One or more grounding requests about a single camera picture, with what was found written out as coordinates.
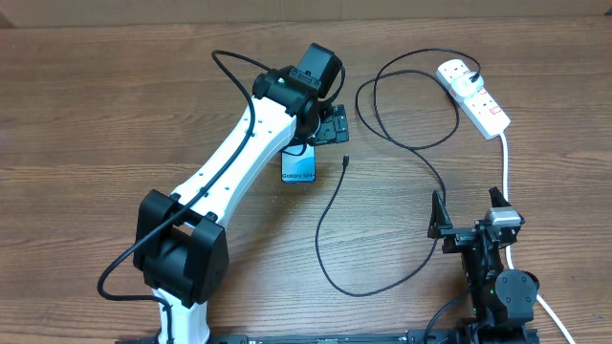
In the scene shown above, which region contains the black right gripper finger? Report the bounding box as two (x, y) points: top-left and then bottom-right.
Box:
(489, 186), (511, 207)
(427, 190), (453, 239)

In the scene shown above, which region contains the blue Galaxy smartphone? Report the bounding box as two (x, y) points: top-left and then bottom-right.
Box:
(281, 144), (316, 183)

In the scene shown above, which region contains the black USB charging cable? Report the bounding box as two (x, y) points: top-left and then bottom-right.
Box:
(314, 48), (482, 298)

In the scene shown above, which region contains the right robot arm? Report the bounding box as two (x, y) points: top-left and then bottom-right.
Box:
(424, 187), (539, 344)

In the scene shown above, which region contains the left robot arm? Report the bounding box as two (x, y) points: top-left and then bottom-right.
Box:
(133, 43), (348, 343)

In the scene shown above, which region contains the white charger adapter plug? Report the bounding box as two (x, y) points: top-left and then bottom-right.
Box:
(450, 73), (484, 97)

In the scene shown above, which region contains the white power strip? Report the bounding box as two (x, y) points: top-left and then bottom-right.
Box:
(436, 59), (511, 140)

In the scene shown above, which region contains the white power strip cord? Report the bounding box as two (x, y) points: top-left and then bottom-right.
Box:
(498, 132), (577, 344)

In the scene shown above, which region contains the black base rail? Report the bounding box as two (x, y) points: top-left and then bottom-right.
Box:
(114, 328), (541, 344)

